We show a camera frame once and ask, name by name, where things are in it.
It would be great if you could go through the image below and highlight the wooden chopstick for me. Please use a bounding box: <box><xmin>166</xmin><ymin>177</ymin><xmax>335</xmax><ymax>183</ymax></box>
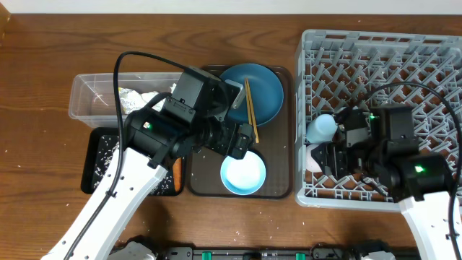
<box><xmin>245</xmin><ymin>78</ymin><xmax>253</xmax><ymax>126</ymax></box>
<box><xmin>251</xmin><ymin>96</ymin><xmax>259</xmax><ymax>144</ymax></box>

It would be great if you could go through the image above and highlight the pink cup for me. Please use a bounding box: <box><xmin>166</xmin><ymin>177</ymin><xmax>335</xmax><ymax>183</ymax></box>
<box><xmin>305</xmin><ymin>144</ymin><xmax>322</xmax><ymax>173</ymax></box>

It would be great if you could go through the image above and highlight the light blue cup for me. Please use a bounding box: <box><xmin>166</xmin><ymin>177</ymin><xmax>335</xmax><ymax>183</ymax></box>
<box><xmin>306</xmin><ymin>114</ymin><xmax>338</xmax><ymax>144</ymax></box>

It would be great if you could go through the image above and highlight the light blue bowl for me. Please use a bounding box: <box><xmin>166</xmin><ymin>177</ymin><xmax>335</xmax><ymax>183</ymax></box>
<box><xmin>219</xmin><ymin>151</ymin><xmax>266</xmax><ymax>196</ymax></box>

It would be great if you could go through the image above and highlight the orange carrot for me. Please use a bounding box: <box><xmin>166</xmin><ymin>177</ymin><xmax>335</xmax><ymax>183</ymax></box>
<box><xmin>173</xmin><ymin>157</ymin><xmax>182</xmax><ymax>192</ymax></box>

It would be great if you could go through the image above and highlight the grey dishwasher rack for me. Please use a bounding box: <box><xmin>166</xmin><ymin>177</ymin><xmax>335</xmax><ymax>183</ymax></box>
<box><xmin>295</xmin><ymin>30</ymin><xmax>461</xmax><ymax>212</ymax></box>

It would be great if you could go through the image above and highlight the white paper wrapper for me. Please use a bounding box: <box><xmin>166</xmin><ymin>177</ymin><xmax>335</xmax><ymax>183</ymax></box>
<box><xmin>141</xmin><ymin>83</ymin><xmax>177</xmax><ymax>112</ymax></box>

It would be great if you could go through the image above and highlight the pile of rice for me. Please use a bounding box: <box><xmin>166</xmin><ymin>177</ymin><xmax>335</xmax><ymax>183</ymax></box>
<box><xmin>90</xmin><ymin>135</ymin><xmax>177</xmax><ymax>196</ymax></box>

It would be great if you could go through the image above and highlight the green foil snack wrapper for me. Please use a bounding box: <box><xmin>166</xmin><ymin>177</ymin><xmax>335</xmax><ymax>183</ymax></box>
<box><xmin>118</xmin><ymin>87</ymin><xmax>146</xmax><ymax>115</ymax></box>

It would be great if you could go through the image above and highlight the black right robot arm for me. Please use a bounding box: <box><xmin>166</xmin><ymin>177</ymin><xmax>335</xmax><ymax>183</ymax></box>
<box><xmin>307</xmin><ymin>141</ymin><xmax>461</xmax><ymax>259</ymax></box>

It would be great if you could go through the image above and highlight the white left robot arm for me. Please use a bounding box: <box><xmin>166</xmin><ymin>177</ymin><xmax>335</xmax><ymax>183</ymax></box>
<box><xmin>44</xmin><ymin>78</ymin><xmax>253</xmax><ymax>259</ymax></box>

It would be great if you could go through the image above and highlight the dark blue plate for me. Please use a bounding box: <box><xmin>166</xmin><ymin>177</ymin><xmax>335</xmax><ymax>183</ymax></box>
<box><xmin>219</xmin><ymin>64</ymin><xmax>284</xmax><ymax>126</ymax></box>

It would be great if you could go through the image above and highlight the black tray bin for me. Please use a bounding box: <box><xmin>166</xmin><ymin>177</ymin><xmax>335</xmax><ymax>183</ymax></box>
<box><xmin>80</xmin><ymin>127</ymin><xmax>185</xmax><ymax>196</ymax></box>

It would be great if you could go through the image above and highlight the clear plastic bin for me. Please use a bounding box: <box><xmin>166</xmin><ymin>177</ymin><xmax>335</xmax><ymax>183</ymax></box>
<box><xmin>69</xmin><ymin>72</ymin><xmax>181</xmax><ymax>128</ymax></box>

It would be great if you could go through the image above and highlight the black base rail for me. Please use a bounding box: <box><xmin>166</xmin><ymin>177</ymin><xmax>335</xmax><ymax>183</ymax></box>
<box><xmin>157</xmin><ymin>247</ymin><xmax>420</xmax><ymax>260</ymax></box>

